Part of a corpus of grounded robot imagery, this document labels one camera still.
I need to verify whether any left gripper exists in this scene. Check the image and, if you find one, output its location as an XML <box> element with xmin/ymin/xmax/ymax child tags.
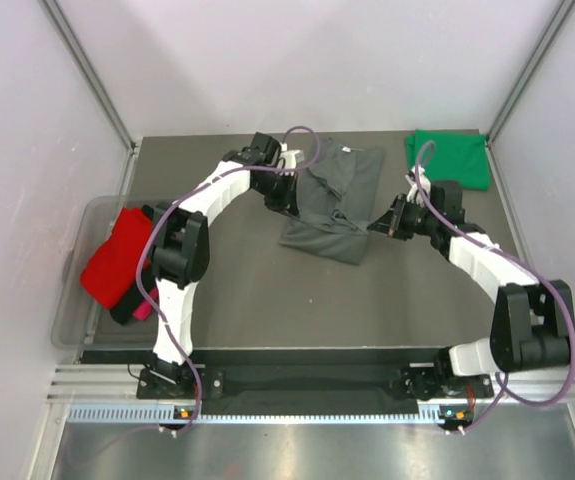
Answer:
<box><xmin>252</xmin><ymin>170</ymin><xmax>299</xmax><ymax>219</ymax></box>

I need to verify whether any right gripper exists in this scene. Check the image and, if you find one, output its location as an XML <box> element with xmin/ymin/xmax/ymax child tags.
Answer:
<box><xmin>368</xmin><ymin>193</ymin><xmax>439</xmax><ymax>241</ymax></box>

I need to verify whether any grey t shirt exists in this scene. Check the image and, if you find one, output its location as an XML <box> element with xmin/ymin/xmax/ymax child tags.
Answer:
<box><xmin>279</xmin><ymin>138</ymin><xmax>385</xmax><ymax>265</ymax></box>

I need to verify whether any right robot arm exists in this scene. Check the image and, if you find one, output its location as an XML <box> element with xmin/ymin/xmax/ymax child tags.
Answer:
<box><xmin>368</xmin><ymin>181</ymin><xmax>573</xmax><ymax>396</ymax></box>

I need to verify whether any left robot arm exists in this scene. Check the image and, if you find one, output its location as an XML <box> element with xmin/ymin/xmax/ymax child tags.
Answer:
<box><xmin>146</xmin><ymin>133</ymin><xmax>304</xmax><ymax>397</ymax></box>

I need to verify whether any folded green t shirt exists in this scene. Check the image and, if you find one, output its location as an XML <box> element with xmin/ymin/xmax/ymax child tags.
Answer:
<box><xmin>405</xmin><ymin>130</ymin><xmax>491</xmax><ymax>191</ymax></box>

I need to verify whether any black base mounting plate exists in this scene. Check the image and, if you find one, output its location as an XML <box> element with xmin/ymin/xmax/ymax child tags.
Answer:
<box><xmin>135</xmin><ymin>349</ymin><xmax>498</xmax><ymax>404</ymax></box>

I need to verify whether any pink t shirt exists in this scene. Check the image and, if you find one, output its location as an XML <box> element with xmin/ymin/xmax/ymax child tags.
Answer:
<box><xmin>132</xmin><ymin>288</ymin><xmax>158</xmax><ymax>322</ymax></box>

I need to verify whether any red t shirt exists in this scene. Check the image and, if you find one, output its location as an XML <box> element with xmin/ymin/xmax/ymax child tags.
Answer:
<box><xmin>80</xmin><ymin>207</ymin><xmax>152</xmax><ymax>309</ymax></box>

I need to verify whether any clear plastic bin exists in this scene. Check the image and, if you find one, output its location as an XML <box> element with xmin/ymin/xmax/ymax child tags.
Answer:
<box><xmin>51</xmin><ymin>195</ymin><xmax>173</xmax><ymax>350</ymax></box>

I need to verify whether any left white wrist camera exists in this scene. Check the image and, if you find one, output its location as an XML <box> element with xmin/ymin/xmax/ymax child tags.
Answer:
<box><xmin>276</xmin><ymin>143</ymin><xmax>305</xmax><ymax>175</ymax></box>

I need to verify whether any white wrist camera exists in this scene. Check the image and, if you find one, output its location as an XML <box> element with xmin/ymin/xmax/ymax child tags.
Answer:
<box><xmin>276</xmin><ymin>143</ymin><xmax>305</xmax><ymax>175</ymax></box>
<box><xmin>405</xmin><ymin>167</ymin><xmax>431</xmax><ymax>207</ymax></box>

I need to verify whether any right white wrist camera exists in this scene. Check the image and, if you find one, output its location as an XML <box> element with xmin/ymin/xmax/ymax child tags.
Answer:
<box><xmin>405</xmin><ymin>167</ymin><xmax>431</xmax><ymax>207</ymax></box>

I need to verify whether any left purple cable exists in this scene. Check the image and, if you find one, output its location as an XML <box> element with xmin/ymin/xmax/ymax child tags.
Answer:
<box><xmin>135</xmin><ymin>125</ymin><xmax>323</xmax><ymax>436</ymax></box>

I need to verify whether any left aluminium frame post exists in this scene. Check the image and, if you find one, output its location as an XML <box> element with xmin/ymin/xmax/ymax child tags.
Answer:
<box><xmin>39</xmin><ymin>0</ymin><xmax>138</xmax><ymax>151</ymax></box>

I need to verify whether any aluminium frame post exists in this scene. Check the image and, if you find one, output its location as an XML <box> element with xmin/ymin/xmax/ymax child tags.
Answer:
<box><xmin>39</xmin><ymin>0</ymin><xmax>138</xmax><ymax>151</ymax></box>
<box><xmin>486</xmin><ymin>0</ymin><xmax>575</xmax><ymax>144</ymax></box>

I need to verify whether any aluminium front rail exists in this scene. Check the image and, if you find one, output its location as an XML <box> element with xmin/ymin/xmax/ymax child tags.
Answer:
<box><xmin>47</xmin><ymin>365</ymin><xmax>566</xmax><ymax>404</ymax></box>

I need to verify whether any right aluminium frame post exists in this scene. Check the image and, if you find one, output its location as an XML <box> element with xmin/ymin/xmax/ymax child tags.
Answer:
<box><xmin>486</xmin><ymin>0</ymin><xmax>575</xmax><ymax>144</ymax></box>

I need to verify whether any slotted cable duct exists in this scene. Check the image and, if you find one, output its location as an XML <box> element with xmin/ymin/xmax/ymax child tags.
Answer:
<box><xmin>67</xmin><ymin>403</ymin><xmax>471</xmax><ymax>425</ymax></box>

